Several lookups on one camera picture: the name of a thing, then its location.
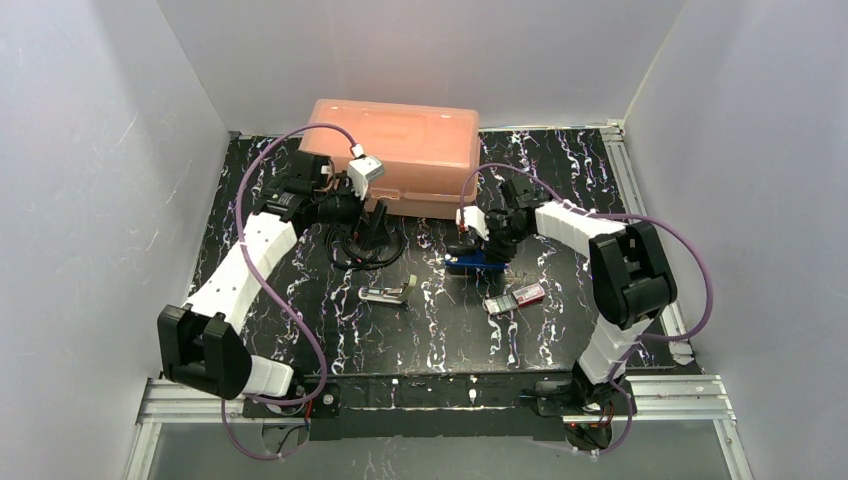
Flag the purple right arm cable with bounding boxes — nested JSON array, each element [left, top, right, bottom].
[[458, 164, 715, 458]]

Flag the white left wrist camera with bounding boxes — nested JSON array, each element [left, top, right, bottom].
[[347, 144, 384, 201]]

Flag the pink translucent plastic storage box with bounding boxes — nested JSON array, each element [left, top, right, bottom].
[[310, 99, 481, 220]]

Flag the black marble pattern mat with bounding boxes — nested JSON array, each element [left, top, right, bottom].
[[166, 129, 702, 380]]

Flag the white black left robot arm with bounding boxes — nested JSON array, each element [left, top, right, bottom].
[[157, 147, 385, 404]]

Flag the red white staple box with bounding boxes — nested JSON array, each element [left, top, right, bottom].
[[483, 283, 546, 315]]

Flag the aluminium frame rail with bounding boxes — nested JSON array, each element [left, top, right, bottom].
[[137, 372, 737, 424], [600, 119, 694, 366]]

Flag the aluminium right frame rail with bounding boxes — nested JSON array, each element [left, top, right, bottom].
[[600, 119, 694, 366]]

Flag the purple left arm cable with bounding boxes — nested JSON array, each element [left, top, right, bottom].
[[220, 123, 362, 462]]

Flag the aluminium front frame rail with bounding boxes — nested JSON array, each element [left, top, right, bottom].
[[137, 372, 737, 424]]

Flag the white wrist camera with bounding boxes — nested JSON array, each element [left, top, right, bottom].
[[347, 144, 384, 201], [456, 205, 489, 241]]

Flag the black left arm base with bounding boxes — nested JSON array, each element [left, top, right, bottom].
[[242, 379, 341, 420]]

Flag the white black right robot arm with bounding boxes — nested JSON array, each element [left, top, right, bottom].
[[457, 177, 677, 385]]

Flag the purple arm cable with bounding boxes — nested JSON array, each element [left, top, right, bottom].
[[458, 164, 715, 458], [220, 123, 362, 462]]

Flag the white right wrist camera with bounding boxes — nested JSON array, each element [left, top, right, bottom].
[[456, 205, 489, 241]]

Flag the coiled black usb cable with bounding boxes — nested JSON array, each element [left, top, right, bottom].
[[325, 221, 407, 272]]

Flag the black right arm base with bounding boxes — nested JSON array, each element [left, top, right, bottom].
[[528, 380, 636, 417]]

